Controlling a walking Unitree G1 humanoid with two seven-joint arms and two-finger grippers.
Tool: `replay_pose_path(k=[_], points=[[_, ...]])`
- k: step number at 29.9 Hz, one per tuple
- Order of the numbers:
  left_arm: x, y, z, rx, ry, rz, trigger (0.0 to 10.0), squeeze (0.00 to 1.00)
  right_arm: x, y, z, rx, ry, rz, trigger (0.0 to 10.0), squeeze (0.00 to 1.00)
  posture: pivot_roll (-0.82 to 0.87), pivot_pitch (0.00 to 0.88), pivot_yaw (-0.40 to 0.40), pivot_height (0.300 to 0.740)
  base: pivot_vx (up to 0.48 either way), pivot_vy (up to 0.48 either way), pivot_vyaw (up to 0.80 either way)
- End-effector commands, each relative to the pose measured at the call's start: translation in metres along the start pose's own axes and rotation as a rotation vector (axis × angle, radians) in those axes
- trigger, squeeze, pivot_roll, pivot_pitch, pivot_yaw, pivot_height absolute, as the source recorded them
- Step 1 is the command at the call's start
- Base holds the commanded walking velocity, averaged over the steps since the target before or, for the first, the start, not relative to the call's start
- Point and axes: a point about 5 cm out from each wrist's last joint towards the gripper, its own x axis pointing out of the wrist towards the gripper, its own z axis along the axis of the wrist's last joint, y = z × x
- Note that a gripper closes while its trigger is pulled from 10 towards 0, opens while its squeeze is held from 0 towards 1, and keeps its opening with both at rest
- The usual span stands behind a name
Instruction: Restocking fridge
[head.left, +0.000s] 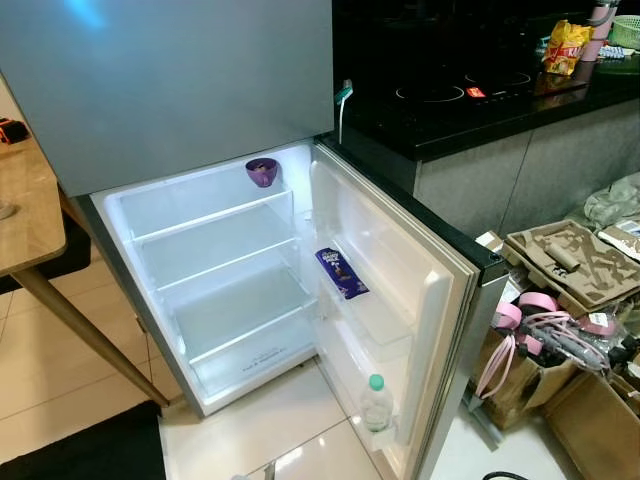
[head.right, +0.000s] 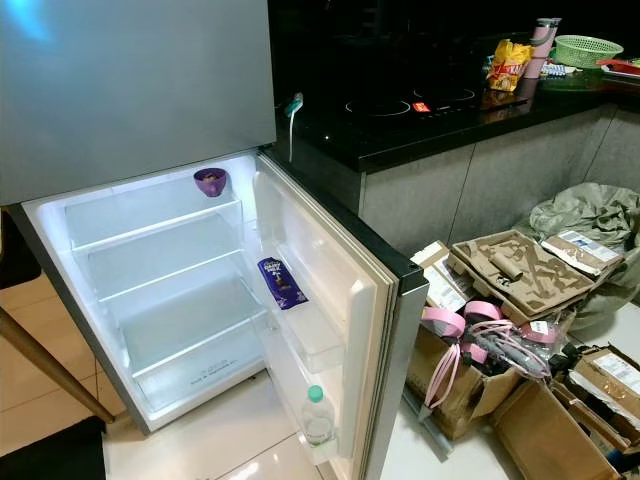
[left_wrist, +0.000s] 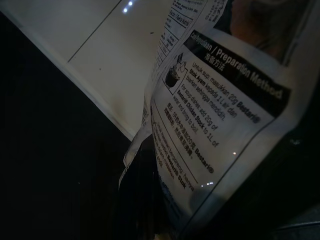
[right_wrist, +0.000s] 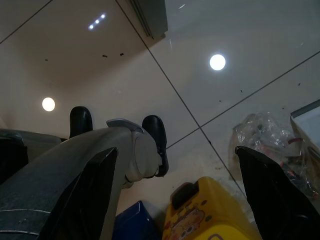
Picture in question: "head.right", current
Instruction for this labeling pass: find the pink tumbler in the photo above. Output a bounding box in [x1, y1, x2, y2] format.
[528, 17, 561, 79]

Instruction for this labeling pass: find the brown cardboard tube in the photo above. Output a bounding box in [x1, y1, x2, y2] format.
[488, 255, 526, 281]

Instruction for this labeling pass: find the open white-lined cardboard box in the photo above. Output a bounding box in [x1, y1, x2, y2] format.
[410, 240, 471, 316]

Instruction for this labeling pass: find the purple chocolate bar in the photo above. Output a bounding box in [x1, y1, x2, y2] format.
[257, 256, 308, 310]

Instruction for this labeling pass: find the brown moulded pulp tray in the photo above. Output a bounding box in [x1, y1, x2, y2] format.
[450, 230, 596, 321]

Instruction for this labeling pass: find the green cap water bottle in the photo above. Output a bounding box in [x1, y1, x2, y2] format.
[301, 385, 336, 446]

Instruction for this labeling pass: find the light wooden dining table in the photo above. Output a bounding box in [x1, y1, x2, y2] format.
[0, 200, 108, 421]

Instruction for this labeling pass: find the pink strap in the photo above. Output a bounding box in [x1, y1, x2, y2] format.
[423, 340, 461, 409]

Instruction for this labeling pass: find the black carpet floor mat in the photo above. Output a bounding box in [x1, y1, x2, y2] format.
[0, 415, 106, 480]

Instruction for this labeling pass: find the glass fridge shelf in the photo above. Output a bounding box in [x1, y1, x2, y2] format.
[105, 298, 269, 376]
[82, 245, 254, 303]
[60, 198, 246, 251]

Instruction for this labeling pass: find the pink white cable bundle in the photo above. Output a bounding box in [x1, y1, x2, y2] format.
[465, 318, 576, 379]

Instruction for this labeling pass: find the black induction cooktop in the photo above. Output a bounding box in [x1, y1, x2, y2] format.
[335, 75, 496, 121]

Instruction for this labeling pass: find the small purple bowl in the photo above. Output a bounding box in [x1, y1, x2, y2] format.
[194, 168, 229, 198]

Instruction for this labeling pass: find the plain brown cardboard box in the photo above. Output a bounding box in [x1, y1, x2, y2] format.
[490, 380, 621, 480]

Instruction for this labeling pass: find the open cardboard box with papers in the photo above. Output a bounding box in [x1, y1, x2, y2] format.
[565, 345, 640, 441]

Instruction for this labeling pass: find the yellow red snack bag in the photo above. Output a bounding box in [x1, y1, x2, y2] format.
[488, 40, 534, 93]

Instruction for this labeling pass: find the silver fridge compartment door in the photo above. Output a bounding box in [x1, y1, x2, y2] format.
[253, 148, 429, 480]

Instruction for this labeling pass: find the silver freezer door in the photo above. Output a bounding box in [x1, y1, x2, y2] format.
[0, 0, 279, 208]

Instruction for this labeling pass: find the pink tape roll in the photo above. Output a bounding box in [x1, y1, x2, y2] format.
[463, 300, 504, 323]
[422, 306, 466, 339]

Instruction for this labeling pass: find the teal white hanging strap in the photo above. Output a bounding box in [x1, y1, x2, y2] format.
[285, 92, 304, 161]

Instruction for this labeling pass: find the black kitchen countertop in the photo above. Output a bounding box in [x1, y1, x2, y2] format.
[268, 0, 640, 173]

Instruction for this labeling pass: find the white labelled parcel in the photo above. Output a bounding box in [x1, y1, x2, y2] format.
[540, 230, 626, 276]

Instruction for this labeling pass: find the green plastic basket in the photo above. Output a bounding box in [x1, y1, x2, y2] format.
[553, 35, 624, 69]

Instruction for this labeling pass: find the grey green crumpled cloth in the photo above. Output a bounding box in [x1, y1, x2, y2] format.
[530, 182, 640, 331]

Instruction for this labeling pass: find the pink roll with label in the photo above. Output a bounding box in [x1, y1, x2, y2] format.
[520, 320, 559, 344]

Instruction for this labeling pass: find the silver fridge cabinet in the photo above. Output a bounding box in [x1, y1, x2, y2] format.
[5, 148, 273, 436]

